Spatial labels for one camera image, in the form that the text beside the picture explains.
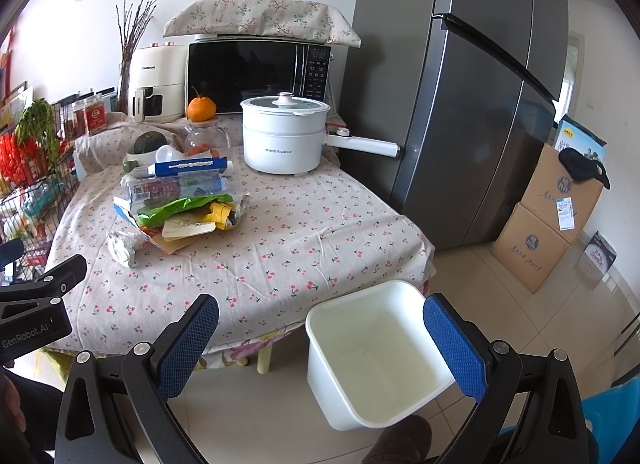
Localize white tissue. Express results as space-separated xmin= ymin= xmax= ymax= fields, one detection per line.
xmin=106 ymin=232 xmax=145 ymax=268

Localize clear plastic water bottle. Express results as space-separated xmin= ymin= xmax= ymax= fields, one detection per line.
xmin=124 ymin=172 xmax=231 ymax=213

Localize white yogurt drink bottle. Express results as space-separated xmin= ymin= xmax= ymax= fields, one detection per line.
xmin=220 ymin=160 xmax=234 ymax=177

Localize blue biscuit stick box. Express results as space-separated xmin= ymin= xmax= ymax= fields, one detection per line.
xmin=148 ymin=158 xmax=229 ymax=177

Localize white plastic trash bin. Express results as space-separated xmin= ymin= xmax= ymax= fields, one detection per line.
xmin=305 ymin=280 xmax=454 ymax=432

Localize brown slipper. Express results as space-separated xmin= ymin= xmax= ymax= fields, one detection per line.
xmin=361 ymin=414 xmax=432 ymax=464

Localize brown cardboard piece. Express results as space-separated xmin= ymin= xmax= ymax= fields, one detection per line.
xmin=148 ymin=234 xmax=204 ymax=255

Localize lower cardboard box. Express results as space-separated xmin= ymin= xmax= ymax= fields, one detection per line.
xmin=490 ymin=203 xmax=568 ymax=294

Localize cardboard box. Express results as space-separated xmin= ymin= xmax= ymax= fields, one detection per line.
xmin=521 ymin=146 xmax=603 ymax=244
xmin=490 ymin=203 xmax=568 ymax=294

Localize yellow crumpled wrapper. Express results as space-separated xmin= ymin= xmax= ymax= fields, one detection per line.
xmin=202 ymin=200 xmax=248 ymax=231

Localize blue plastic stool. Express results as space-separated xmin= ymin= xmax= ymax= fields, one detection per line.
xmin=487 ymin=377 xmax=639 ymax=463

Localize small dark box on floor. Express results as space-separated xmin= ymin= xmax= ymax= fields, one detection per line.
xmin=584 ymin=231 xmax=617 ymax=276

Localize small green fruit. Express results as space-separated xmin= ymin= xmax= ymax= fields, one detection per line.
xmin=122 ymin=160 xmax=139 ymax=174

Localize cherry print tablecloth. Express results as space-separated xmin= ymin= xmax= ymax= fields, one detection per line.
xmin=44 ymin=111 xmax=436 ymax=357

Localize stacked white bowls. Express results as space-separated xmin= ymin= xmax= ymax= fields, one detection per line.
xmin=124 ymin=152 xmax=156 ymax=178

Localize upper cardboard box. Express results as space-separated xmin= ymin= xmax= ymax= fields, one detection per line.
xmin=521 ymin=146 xmax=603 ymax=244

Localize dark green squash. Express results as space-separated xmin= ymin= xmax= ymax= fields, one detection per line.
xmin=131 ymin=132 xmax=167 ymax=155

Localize red label spice jar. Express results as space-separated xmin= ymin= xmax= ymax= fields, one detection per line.
xmin=85 ymin=94 xmax=107 ymax=136

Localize black cap on box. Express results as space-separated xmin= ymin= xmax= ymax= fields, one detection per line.
xmin=559 ymin=148 xmax=611 ymax=190

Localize glass jar with wooden lid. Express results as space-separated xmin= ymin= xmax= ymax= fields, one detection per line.
xmin=184 ymin=118 xmax=231 ymax=158

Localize blue white product box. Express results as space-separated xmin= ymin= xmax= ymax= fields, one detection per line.
xmin=553 ymin=115 xmax=606 ymax=162

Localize white electric cooking pot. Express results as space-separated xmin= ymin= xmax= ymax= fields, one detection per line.
xmin=241 ymin=92 xmax=400 ymax=176

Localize orange tangerine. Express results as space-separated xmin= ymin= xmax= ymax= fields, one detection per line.
xmin=186 ymin=89 xmax=217 ymax=123

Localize white air fryer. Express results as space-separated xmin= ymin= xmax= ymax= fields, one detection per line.
xmin=128 ymin=42 xmax=188 ymax=124

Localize black microwave oven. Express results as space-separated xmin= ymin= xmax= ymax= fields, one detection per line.
xmin=184 ymin=36 xmax=332 ymax=114

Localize dark grey refrigerator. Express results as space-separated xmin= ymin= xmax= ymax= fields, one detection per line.
xmin=338 ymin=0 xmax=568 ymax=250

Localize dried branches in vase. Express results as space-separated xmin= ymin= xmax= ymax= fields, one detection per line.
xmin=115 ymin=0 xmax=160 ymax=114

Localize floral microwave cover cloth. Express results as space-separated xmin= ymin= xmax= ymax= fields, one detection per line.
xmin=164 ymin=0 xmax=361 ymax=48

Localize black wire snack rack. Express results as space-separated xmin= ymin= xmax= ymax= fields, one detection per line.
xmin=1 ymin=132 xmax=79 ymax=285

